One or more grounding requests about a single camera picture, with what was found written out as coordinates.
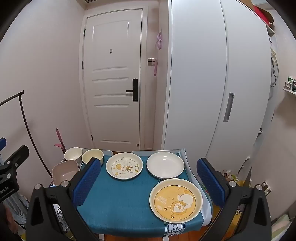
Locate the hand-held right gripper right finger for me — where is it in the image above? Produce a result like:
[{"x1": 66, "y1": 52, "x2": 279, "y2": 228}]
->
[{"x1": 196, "y1": 158, "x2": 272, "y2": 241}]

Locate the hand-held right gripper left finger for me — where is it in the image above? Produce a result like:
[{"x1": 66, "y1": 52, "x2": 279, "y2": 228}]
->
[{"x1": 25, "y1": 158, "x2": 102, "y2": 241}]

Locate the pink bowl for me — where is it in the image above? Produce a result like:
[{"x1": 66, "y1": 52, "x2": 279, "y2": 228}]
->
[{"x1": 52, "y1": 160, "x2": 80, "y2": 187}]

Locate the yellow bear print plate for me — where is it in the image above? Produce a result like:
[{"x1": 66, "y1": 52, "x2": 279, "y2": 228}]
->
[{"x1": 149, "y1": 178, "x2": 203, "y2": 223}]

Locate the duck print plate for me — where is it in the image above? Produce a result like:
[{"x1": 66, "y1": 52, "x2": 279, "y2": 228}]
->
[{"x1": 106, "y1": 152, "x2": 143, "y2": 180}]

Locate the plain white plate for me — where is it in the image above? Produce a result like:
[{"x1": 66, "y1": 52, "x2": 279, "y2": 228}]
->
[{"x1": 147, "y1": 152, "x2": 185, "y2": 179}]

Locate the cream bowl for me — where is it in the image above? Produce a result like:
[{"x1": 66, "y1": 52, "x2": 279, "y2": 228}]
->
[{"x1": 82, "y1": 149, "x2": 104, "y2": 167}]

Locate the yellow bag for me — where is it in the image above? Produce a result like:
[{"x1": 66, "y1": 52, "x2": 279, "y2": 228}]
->
[{"x1": 231, "y1": 178, "x2": 248, "y2": 232}]

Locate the white bowl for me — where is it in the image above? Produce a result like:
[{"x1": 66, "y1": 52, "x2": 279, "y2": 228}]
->
[{"x1": 64, "y1": 147, "x2": 83, "y2": 161}]

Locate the white plastic table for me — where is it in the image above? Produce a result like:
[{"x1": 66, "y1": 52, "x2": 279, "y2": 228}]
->
[{"x1": 60, "y1": 148, "x2": 213, "y2": 241}]

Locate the black clothes rack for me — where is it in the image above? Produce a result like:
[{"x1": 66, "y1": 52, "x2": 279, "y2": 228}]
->
[{"x1": 0, "y1": 91, "x2": 53, "y2": 179}]

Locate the teal patterned table cloth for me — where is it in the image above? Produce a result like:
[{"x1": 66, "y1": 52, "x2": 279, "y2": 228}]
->
[{"x1": 50, "y1": 148, "x2": 213, "y2": 238}]

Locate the pink broom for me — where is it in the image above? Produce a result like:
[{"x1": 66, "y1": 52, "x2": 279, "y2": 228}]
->
[{"x1": 55, "y1": 128, "x2": 66, "y2": 154}]

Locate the white door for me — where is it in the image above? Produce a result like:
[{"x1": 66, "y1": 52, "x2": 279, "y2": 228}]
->
[{"x1": 79, "y1": 8, "x2": 148, "y2": 150}]

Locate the white wardrobe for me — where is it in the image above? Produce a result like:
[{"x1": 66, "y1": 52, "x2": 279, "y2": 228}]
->
[{"x1": 161, "y1": 0, "x2": 273, "y2": 167}]

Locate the red box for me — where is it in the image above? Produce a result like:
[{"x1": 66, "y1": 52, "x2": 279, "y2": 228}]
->
[{"x1": 252, "y1": 5, "x2": 274, "y2": 25}]

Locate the black door lock handle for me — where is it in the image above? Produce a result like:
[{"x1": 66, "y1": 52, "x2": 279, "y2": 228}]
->
[{"x1": 126, "y1": 79, "x2": 139, "y2": 101}]

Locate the white wall shelf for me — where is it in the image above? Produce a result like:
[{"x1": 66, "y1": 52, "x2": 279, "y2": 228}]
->
[{"x1": 282, "y1": 75, "x2": 296, "y2": 94}]

